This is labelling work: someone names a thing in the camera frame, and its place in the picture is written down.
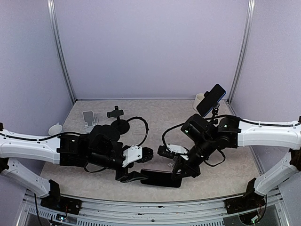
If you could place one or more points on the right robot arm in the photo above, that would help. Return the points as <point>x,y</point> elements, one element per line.
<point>281,142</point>

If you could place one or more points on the aluminium frame post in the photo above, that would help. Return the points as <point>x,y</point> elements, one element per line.
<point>243,50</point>
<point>59,49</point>

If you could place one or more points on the right aluminium frame post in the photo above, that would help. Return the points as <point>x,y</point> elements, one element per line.
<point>243,50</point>

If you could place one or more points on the white folding phone stand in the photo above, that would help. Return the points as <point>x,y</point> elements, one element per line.
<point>90,120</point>

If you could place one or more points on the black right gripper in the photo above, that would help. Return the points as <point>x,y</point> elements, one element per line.
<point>188,170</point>

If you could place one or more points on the white cup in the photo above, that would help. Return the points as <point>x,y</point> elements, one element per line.
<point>198,98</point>

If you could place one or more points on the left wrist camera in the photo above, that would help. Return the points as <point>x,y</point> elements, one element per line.
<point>137,154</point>

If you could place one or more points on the light blue cup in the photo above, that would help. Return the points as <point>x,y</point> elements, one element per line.
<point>55,129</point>

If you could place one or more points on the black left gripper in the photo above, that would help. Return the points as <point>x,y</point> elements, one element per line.
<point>125,177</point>

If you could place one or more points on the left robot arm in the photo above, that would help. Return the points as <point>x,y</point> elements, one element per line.
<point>65,149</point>

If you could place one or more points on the black phone landscape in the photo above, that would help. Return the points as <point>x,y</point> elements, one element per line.
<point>159,178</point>

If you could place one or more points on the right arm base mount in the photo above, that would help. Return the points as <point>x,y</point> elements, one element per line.
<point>248,201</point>

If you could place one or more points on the front aluminium rail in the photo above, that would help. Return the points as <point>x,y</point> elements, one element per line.
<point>206,212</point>

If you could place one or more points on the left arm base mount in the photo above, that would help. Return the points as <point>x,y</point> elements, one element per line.
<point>62,204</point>

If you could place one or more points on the black phone blue edge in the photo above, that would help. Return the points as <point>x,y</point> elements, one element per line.
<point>201,108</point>

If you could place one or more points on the black round base phone stand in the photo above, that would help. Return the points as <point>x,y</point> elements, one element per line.
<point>121,125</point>

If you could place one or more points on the left aluminium frame post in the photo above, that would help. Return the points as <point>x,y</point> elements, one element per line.
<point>59,49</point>

